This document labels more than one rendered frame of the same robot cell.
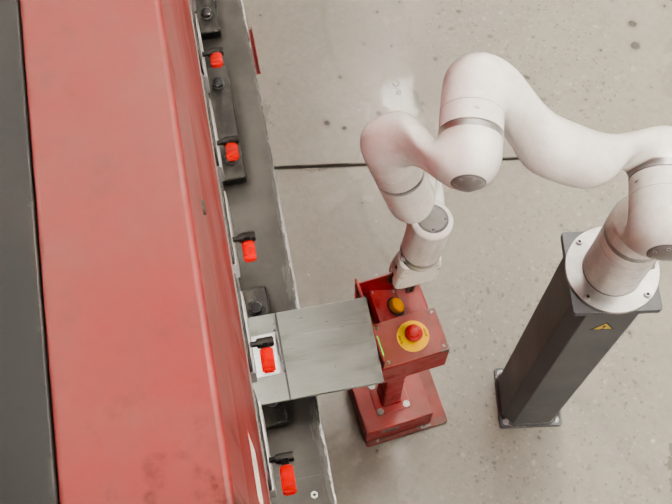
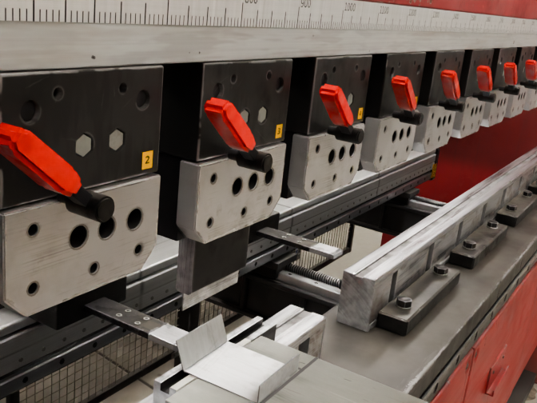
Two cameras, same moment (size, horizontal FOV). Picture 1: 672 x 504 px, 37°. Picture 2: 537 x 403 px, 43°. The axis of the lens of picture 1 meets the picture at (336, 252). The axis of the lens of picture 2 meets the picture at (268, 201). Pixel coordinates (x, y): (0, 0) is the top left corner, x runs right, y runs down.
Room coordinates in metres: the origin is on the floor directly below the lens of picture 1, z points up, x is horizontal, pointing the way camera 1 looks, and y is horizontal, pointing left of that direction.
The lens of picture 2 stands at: (0.08, -0.28, 1.40)
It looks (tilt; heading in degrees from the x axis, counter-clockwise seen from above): 17 degrees down; 40
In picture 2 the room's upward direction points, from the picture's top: 6 degrees clockwise
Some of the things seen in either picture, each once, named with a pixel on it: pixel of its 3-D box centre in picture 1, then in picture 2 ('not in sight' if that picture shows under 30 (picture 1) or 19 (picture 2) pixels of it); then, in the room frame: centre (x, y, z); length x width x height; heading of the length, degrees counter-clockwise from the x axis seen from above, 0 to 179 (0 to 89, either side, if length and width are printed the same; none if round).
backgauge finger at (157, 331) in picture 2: not in sight; (105, 301); (0.55, 0.37, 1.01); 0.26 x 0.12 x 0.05; 100
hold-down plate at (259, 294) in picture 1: (264, 356); not in sight; (0.61, 0.15, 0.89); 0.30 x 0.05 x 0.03; 10
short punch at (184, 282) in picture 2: not in sight; (214, 255); (0.56, 0.20, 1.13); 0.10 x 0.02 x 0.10; 10
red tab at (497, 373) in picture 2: (252, 45); (499, 369); (1.60, 0.22, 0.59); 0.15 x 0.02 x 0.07; 10
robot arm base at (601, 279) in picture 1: (623, 252); not in sight; (0.75, -0.56, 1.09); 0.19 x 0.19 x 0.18
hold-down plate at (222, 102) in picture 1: (225, 124); (421, 296); (1.17, 0.25, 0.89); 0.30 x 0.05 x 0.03; 10
